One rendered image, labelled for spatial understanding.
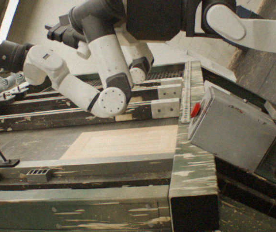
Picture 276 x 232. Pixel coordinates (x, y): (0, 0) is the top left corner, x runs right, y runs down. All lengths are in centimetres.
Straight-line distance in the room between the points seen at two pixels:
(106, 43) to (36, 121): 85
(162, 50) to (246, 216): 454
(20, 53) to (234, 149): 65
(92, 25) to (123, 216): 54
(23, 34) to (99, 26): 642
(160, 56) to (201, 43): 153
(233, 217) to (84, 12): 69
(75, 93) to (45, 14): 621
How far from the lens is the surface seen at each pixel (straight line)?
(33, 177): 120
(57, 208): 96
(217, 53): 673
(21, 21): 747
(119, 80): 103
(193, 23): 125
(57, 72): 106
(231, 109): 80
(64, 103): 209
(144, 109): 165
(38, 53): 108
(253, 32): 125
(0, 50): 110
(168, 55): 532
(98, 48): 106
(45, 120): 179
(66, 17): 132
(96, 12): 107
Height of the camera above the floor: 105
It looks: level
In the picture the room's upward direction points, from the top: 64 degrees counter-clockwise
